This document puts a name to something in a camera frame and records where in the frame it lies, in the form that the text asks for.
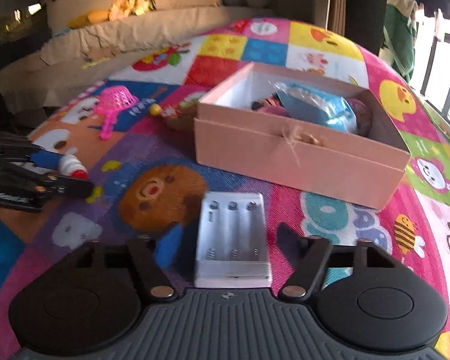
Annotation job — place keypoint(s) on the colourful cartoon play mat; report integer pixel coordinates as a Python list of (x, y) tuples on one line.
[(147, 176)]

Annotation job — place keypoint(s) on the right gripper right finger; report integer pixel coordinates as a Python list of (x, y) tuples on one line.
[(310, 256)]

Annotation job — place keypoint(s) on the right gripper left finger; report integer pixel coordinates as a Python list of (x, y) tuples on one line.
[(149, 260)]

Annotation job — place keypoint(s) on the pink plastic sieve toy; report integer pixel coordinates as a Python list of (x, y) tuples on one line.
[(111, 102)]

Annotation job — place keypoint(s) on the blue plastic bag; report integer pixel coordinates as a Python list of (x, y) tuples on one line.
[(317, 107)]

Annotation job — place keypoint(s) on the beige sofa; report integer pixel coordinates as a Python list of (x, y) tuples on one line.
[(70, 63)]

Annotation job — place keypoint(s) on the pink round toy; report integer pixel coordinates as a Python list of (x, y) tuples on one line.
[(274, 110)]

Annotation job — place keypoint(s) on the mickey mouse figure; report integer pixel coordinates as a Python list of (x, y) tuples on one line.
[(266, 102)]

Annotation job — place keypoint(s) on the blue white red toy bottle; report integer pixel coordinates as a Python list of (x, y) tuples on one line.
[(62, 164)]

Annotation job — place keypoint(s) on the green white cloth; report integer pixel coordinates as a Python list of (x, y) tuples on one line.
[(400, 31)]

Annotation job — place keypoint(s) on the white battery charger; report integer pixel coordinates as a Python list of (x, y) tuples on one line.
[(231, 249)]

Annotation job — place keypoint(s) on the yellow plush toy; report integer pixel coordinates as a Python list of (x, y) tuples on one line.
[(119, 9)]

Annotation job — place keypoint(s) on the pink cardboard box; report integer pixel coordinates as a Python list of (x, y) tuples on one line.
[(229, 135)]

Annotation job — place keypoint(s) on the red yellow keychain toy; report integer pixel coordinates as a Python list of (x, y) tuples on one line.
[(179, 117)]

